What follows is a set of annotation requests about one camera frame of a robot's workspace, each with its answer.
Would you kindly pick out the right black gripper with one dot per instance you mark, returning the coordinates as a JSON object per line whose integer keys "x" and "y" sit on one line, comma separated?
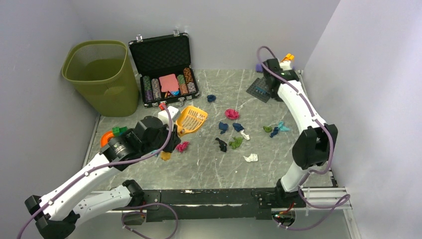
{"x": 276, "y": 97}

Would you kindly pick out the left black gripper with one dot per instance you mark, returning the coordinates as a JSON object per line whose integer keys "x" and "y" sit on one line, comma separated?
{"x": 173, "y": 141}

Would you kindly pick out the orange slotted plastic scoop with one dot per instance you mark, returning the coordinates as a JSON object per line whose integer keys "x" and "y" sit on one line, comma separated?
{"x": 191, "y": 119}

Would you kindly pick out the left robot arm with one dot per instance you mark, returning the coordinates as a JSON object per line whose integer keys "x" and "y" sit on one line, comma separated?
{"x": 58, "y": 213}

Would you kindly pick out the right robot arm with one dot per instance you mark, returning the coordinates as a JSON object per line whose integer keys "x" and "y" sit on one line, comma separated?
{"x": 316, "y": 140}

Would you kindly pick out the grey brick baseplate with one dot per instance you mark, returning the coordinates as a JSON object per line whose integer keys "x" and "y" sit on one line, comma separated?
{"x": 259, "y": 90}

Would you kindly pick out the purple cylinder toy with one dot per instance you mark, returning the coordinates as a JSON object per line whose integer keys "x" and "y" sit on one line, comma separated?
{"x": 258, "y": 68}

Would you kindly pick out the magenta paper scrap lower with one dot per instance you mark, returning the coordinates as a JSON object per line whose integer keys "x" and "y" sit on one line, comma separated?
{"x": 182, "y": 146}

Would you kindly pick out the yellow brick toy tower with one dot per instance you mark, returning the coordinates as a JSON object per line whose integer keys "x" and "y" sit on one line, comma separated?
{"x": 289, "y": 57}

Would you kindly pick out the cyan paper scrap right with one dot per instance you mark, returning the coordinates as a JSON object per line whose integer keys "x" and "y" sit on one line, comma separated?
{"x": 281, "y": 127}

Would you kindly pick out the olive paper scrap right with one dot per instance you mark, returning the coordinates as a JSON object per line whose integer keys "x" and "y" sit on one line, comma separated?
{"x": 268, "y": 129}

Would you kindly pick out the pink paper scrap right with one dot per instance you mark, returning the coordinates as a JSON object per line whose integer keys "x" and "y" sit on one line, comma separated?
{"x": 232, "y": 114}

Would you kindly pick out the pink card deck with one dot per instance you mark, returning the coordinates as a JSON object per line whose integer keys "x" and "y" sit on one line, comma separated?
{"x": 169, "y": 83}

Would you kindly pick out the dark blue scrap right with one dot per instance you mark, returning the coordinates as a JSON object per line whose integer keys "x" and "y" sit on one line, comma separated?
{"x": 237, "y": 127}

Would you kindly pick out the white paper scrap small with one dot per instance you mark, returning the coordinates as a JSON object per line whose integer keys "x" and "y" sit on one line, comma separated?
{"x": 244, "y": 135}

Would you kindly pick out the dark blue paper scrap far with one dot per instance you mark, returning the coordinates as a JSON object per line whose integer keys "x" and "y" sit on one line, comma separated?
{"x": 211, "y": 98}

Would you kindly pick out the blue paper scrap centre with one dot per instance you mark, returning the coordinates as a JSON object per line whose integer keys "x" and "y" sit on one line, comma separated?
{"x": 223, "y": 127}

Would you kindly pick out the black paper scrap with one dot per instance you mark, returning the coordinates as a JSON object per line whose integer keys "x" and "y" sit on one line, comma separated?
{"x": 222, "y": 144}

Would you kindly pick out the green paper scrap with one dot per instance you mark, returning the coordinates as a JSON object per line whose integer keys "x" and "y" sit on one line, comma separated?
{"x": 236, "y": 142}

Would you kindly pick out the black poker chip case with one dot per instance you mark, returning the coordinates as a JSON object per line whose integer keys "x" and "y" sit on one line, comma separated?
{"x": 160, "y": 56}

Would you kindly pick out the black base bar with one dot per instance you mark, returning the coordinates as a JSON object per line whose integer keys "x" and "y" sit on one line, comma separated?
{"x": 258, "y": 203}

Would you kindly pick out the white paper scrap near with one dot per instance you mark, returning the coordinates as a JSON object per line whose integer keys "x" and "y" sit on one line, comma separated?
{"x": 251, "y": 158}

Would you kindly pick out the olive green mesh wastebasket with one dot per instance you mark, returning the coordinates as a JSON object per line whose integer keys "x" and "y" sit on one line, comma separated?
{"x": 101, "y": 71}

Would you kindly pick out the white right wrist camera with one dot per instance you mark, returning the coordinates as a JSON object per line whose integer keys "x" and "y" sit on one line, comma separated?
{"x": 286, "y": 65}

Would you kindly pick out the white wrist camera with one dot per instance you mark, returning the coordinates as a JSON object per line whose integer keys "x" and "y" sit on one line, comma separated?
{"x": 169, "y": 115}
{"x": 286, "y": 65}

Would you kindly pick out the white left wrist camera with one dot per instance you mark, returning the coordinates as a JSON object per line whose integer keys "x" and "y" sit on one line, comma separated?
{"x": 169, "y": 115}

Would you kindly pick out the orange ring toy with bricks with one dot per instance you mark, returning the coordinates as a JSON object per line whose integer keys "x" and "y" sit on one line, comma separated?
{"x": 116, "y": 131}

